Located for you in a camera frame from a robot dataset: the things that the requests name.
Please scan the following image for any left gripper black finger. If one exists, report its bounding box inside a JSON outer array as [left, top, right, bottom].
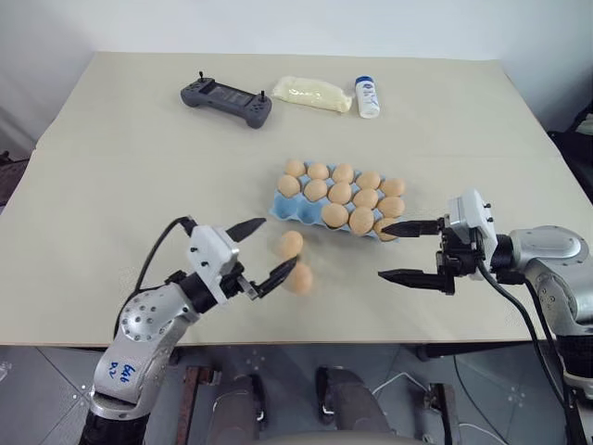
[[249, 256, 299, 299], [225, 217, 267, 243]]

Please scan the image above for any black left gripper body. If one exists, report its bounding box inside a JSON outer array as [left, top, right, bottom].
[[221, 261, 259, 300]]

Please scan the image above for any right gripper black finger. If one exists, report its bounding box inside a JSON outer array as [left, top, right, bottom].
[[376, 267, 453, 295], [383, 218, 446, 240]]

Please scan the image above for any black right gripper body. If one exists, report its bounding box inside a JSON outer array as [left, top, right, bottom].
[[435, 214, 483, 296]]

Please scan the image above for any blue egg carton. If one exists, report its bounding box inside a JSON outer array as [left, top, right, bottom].
[[268, 159, 408, 243]]

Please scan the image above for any rusty metal stand bar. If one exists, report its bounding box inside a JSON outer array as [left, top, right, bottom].
[[178, 364, 221, 445], [423, 382, 461, 445]]

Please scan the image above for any grey handheld remote controller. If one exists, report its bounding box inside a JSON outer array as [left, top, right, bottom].
[[179, 70, 275, 131]]

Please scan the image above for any dark rounded shape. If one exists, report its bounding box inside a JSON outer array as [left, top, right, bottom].
[[315, 364, 393, 445], [214, 373, 270, 445]]

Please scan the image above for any white plastic bottle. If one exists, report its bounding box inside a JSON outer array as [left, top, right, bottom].
[[354, 75, 383, 120]]

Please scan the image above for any clear bag of white powder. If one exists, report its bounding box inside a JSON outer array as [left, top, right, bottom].
[[271, 75, 354, 114]]

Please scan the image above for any dark bag in background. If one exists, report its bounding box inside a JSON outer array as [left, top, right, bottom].
[[546, 99, 593, 206]]

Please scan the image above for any dark object beside table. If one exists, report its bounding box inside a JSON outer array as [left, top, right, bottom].
[[0, 148, 31, 210]]

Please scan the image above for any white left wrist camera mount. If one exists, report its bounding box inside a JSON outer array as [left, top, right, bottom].
[[187, 224, 243, 307]]

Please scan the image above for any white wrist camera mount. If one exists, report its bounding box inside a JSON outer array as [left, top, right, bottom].
[[446, 187, 498, 284], [187, 224, 243, 307]]

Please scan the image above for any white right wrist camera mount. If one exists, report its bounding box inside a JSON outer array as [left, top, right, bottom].
[[446, 187, 498, 284]]

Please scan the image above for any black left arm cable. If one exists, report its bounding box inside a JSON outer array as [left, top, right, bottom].
[[135, 214, 196, 298]]

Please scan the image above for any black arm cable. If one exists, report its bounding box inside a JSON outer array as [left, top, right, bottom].
[[135, 214, 196, 298], [475, 261, 586, 445]]

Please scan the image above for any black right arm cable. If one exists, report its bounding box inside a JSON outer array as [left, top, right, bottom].
[[475, 261, 586, 445]]

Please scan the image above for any black table frame bar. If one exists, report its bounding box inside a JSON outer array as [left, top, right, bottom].
[[415, 341, 559, 364]]

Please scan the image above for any white floor cable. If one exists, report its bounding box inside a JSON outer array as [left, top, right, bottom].
[[372, 369, 421, 405]]

